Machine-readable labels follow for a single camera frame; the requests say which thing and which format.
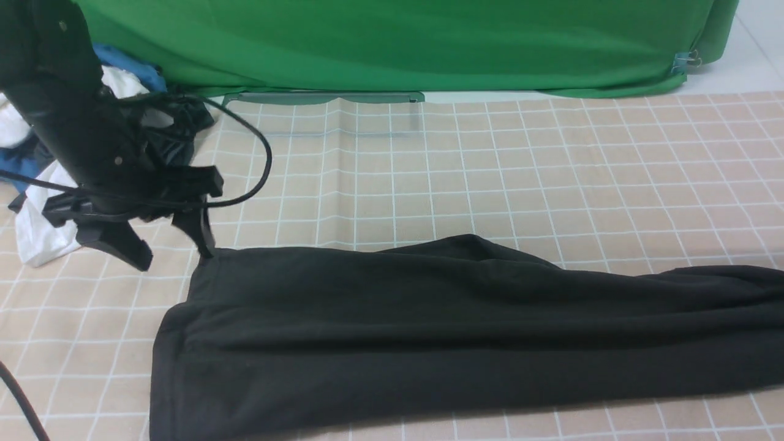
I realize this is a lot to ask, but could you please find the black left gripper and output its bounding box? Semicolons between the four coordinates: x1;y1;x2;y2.
42;165;224;272

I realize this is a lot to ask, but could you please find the dark gray long-sleeve top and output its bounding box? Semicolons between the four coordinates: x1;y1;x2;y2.
149;235;783;440

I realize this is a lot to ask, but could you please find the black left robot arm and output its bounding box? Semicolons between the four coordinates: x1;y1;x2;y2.
2;1;224;271

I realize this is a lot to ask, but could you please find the dark teal crumpled shirt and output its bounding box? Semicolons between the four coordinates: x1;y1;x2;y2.
141;93;215;167

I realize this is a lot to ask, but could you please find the white crumpled shirt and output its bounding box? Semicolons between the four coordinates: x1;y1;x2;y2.
1;66;148;267

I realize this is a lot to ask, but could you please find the green metal bar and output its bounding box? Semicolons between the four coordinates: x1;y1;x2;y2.
223;90;426;106

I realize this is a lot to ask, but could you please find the blue crumpled garment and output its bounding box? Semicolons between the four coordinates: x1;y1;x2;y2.
1;43;168;179

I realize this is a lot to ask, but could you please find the green backdrop cloth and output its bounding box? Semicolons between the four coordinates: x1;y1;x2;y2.
79;1;737;99

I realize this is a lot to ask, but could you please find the beige grid-pattern tablecloth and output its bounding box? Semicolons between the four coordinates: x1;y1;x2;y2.
1;92;783;440

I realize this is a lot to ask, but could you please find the blue binder clip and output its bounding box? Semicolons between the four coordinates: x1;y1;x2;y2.
670;50;703;75

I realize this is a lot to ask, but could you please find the black camera cable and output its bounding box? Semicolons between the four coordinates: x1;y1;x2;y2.
0;92;273;441

